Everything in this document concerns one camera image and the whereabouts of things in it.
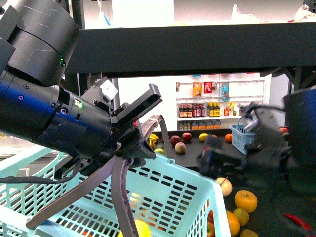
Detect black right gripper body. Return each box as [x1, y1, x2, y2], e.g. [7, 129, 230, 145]
[197, 102, 292, 178]

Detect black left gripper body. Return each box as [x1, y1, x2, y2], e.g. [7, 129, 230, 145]
[81, 80, 162, 168]

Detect grey basket handle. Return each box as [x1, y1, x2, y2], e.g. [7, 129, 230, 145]
[26, 114, 173, 237]

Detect yellow lemon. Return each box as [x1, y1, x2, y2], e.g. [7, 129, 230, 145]
[117, 220, 152, 237]

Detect black upper shelf board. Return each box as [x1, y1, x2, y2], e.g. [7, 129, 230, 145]
[66, 22, 316, 78]

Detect small blue basket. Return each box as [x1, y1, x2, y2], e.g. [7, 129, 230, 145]
[230, 118, 255, 155]

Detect yellow pear right edge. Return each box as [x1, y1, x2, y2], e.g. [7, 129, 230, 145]
[234, 190, 258, 213]

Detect white pear rear right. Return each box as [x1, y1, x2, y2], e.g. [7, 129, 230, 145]
[215, 177, 233, 198]

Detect dark soy sauce bottles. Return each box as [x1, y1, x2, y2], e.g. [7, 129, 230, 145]
[178, 103, 206, 118]

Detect yellow label bottles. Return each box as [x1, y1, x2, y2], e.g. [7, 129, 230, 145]
[207, 102, 220, 117]

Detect red chili pepper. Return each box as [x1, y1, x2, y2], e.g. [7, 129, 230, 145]
[284, 213, 312, 231]

